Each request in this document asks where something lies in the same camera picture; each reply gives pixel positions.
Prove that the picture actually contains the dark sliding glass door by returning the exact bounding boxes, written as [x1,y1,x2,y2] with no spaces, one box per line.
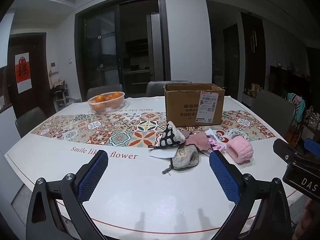
[75,0,172,101]

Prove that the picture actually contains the pile of oranges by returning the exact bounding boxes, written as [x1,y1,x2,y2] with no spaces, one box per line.
[91,92,122,104]

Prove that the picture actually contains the pink fluffy headband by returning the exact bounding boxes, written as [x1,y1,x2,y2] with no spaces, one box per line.
[226,135,254,165]

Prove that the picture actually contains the purple fleece cloth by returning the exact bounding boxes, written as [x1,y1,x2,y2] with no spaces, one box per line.
[180,130,195,145]

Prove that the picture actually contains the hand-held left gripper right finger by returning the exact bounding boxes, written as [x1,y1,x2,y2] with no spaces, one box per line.
[209,150,293,240]

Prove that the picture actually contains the printed tile-pattern tablecloth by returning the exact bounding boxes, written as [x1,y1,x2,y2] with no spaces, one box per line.
[4,95,297,240]

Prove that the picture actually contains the grey dining chair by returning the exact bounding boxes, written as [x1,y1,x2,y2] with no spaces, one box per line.
[251,90,296,138]
[87,84,123,102]
[146,81,192,97]
[15,107,47,138]

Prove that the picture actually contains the colourful hanging clothes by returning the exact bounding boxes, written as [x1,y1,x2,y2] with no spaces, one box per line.
[287,93,306,128]

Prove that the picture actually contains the white plastic fruit basket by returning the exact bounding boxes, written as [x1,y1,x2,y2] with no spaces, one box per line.
[87,92,125,113]

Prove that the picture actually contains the black white patterned pouch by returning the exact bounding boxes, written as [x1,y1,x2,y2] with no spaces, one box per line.
[147,121,186,151]

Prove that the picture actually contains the red white wall calendar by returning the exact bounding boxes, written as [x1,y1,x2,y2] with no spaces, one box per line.
[15,52,32,93]

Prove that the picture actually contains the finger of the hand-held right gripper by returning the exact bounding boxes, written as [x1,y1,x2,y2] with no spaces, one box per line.
[304,138,320,153]
[273,138,300,165]

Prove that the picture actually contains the white zigzag-edged cloth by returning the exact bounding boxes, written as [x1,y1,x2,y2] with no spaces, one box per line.
[205,129,235,145]

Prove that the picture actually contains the pink printed cloth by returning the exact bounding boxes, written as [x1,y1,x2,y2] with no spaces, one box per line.
[204,137,228,157]

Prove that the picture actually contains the dark wooden cabinet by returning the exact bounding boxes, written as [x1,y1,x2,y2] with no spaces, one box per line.
[269,65,311,99]

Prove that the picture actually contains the pink fleece cloth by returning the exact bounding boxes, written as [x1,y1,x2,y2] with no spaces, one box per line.
[185,134,209,153]

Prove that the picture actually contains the grey refrigerator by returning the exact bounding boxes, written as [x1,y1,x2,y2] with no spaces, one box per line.
[146,13,162,71]

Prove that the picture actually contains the grey drawstring pouch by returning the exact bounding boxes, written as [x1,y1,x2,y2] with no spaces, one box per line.
[162,145,200,175]

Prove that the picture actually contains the cardboard box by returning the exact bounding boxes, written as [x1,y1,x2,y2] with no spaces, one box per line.
[164,83,225,127]

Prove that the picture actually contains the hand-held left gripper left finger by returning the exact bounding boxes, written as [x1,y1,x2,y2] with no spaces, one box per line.
[26,149,109,240]

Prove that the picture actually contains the small storage shelf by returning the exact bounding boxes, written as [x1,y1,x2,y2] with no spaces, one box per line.
[51,79,70,112]

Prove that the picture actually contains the dark interior door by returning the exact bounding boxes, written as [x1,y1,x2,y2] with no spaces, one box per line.
[223,24,241,101]

